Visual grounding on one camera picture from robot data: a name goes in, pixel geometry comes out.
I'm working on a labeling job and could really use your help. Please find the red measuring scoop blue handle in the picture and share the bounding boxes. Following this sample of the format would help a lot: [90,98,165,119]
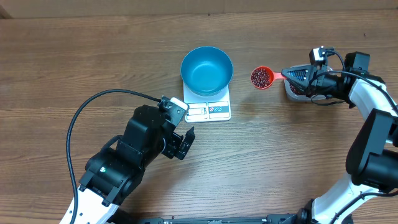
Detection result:
[252,66,286,90]

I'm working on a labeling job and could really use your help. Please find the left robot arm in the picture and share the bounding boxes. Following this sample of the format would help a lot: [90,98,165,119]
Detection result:
[61,101,195,223]

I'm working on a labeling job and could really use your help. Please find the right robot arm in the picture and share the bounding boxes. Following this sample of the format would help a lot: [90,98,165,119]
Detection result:
[279,48,397,223]

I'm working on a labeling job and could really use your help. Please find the white kitchen scale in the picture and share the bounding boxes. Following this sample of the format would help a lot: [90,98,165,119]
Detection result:
[183,84,231,123]

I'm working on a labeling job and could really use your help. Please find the red beans in scoop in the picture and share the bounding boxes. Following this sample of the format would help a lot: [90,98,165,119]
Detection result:
[251,68,270,88]

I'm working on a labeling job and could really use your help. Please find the blue bowl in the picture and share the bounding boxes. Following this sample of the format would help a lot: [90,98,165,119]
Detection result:
[180,46,234,96]

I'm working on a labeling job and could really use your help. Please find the clear plastic container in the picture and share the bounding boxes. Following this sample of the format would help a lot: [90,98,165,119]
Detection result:
[284,64,333,102]

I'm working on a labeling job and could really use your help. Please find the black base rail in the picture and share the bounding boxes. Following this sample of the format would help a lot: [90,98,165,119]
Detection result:
[106,210,318,224]

